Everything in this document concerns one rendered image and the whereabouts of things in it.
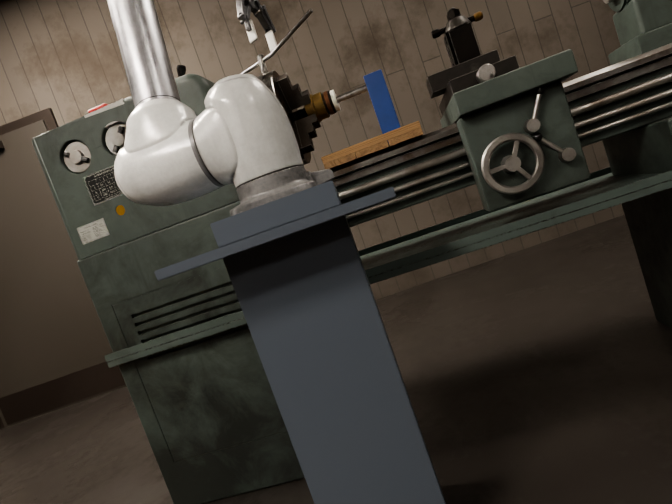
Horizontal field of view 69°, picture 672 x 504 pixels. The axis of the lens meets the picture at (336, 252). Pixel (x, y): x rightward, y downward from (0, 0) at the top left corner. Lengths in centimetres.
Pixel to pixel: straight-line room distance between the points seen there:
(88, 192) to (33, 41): 294
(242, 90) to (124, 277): 81
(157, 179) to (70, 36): 336
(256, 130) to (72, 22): 349
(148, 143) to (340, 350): 58
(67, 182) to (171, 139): 68
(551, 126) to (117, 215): 125
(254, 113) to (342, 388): 57
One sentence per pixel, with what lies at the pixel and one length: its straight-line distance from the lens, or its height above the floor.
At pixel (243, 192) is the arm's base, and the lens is 102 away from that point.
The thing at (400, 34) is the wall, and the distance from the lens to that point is 391.
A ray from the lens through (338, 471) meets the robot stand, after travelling 107.
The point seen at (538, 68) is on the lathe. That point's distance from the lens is 138.
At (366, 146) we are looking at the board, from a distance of 145.
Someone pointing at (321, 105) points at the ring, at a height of 107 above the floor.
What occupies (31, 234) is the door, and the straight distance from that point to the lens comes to 435.
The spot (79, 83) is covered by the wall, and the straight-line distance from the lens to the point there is 428.
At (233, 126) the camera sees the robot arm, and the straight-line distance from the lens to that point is 101.
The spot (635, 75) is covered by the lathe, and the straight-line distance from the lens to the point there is 161.
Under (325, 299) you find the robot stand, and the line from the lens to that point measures 95.
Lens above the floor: 74
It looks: 5 degrees down
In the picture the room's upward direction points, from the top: 20 degrees counter-clockwise
